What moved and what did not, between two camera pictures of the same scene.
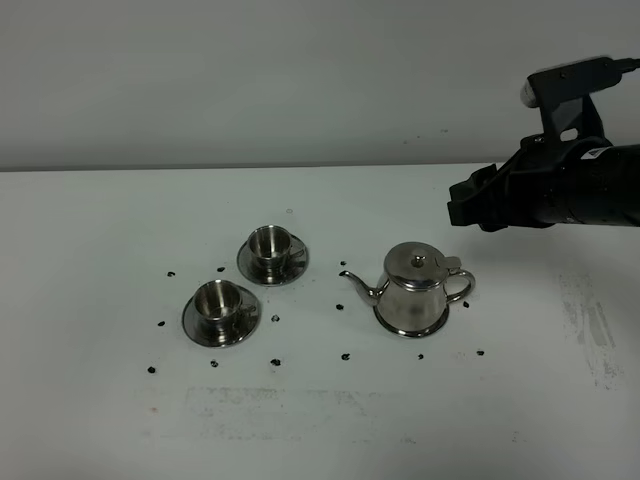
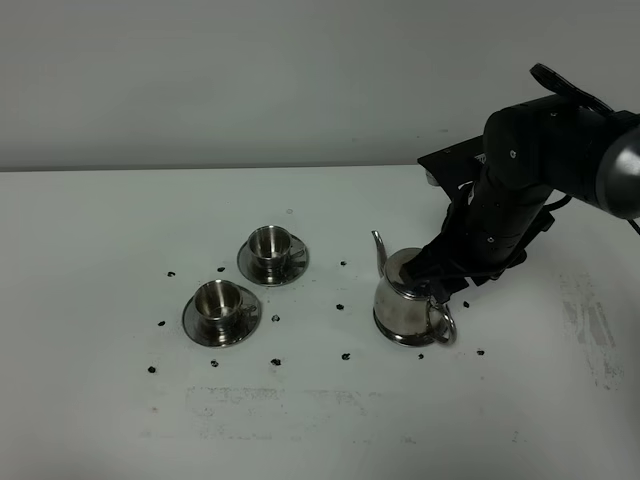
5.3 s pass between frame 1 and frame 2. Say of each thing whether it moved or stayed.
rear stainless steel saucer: stayed
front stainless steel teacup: stayed
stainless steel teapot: moved
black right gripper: moved
